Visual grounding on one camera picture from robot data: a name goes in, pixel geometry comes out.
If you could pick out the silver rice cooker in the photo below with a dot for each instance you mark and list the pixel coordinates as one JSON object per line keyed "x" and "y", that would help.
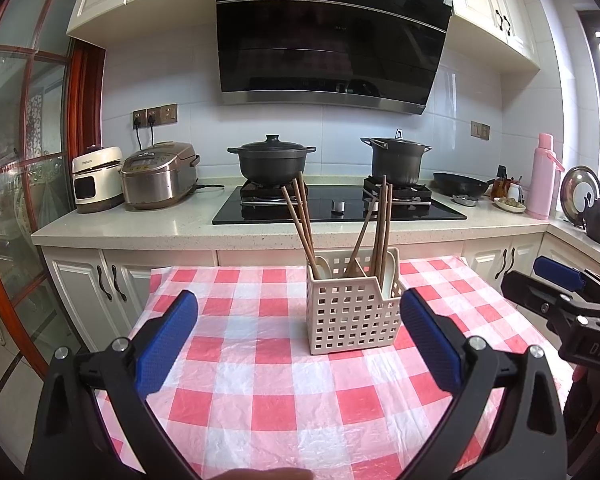
{"x": 157, "y": 180}

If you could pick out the wide gold wall socket panel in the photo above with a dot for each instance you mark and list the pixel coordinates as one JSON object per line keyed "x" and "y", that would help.
{"x": 167, "y": 114}

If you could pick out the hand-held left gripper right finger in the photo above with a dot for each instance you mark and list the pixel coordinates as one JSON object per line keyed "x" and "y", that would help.
{"x": 430, "y": 340}

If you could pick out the black stockpot with lid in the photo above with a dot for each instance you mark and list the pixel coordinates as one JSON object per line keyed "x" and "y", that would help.
{"x": 397, "y": 162}

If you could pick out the white lower kitchen cabinets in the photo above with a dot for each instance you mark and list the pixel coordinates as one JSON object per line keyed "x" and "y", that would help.
{"x": 80, "y": 280}

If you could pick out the small gold wall socket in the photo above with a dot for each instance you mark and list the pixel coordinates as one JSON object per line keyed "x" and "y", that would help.
{"x": 480, "y": 130}

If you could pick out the black casserole pot with lid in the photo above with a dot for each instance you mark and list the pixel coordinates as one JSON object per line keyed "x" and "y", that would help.
{"x": 272, "y": 162}

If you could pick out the white upper kitchen cabinets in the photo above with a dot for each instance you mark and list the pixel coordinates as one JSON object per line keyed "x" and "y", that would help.
{"x": 105, "y": 0}

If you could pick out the black range hood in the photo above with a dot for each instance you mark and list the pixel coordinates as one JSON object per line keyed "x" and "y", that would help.
{"x": 330, "y": 35}

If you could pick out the black frying pan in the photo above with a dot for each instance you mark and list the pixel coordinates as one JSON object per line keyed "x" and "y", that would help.
{"x": 460, "y": 185}

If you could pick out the pink thermos flask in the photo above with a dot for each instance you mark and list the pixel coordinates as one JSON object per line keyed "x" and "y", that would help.
{"x": 542, "y": 185}

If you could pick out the red wooden glass door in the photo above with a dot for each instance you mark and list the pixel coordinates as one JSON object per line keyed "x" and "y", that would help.
{"x": 80, "y": 110}

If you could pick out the dark condiment bottle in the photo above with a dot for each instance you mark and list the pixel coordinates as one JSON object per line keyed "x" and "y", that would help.
{"x": 499, "y": 182}

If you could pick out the small white cup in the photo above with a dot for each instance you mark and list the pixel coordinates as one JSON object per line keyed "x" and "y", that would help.
{"x": 515, "y": 192}

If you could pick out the white plastic utensil basket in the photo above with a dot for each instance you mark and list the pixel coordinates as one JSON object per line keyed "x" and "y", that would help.
{"x": 350, "y": 320}

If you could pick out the white ceramic spoon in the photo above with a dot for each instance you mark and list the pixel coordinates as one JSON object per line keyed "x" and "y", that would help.
{"x": 322, "y": 267}
{"x": 391, "y": 270}

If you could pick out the steel pot lid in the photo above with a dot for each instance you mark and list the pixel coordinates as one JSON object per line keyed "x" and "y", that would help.
{"x": 575, "y": 190}

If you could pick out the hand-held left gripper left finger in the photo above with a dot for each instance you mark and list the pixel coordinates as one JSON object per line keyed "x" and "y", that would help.
{"x": 166, "y": 345}

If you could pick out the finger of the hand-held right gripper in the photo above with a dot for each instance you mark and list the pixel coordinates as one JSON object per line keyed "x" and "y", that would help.
{"x": 525, "y": 290}
{"x": 560, "y": 272}

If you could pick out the black glass gas cooktop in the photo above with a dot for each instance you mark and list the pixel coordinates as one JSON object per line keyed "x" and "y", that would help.
{"x": 275, "y": 212}

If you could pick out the red white checked tablecloth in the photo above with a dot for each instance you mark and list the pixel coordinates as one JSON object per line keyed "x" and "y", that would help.
{"x": 260, "y": 360}

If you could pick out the white kitchen cabinets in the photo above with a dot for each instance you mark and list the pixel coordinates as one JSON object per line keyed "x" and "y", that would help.
{"x": 105, "y": 0}
{"x": 80, "y": 280}

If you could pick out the person's left hand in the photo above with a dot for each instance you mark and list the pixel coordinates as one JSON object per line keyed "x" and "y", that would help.
{"x": 260, "y": 475}

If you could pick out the small dish with food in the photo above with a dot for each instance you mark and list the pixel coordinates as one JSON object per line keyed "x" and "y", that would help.
{"x": 510, "y": 206}

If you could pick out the white small electric cooker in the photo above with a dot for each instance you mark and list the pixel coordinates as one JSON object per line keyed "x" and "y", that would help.
{"x": 95, "y": 185}

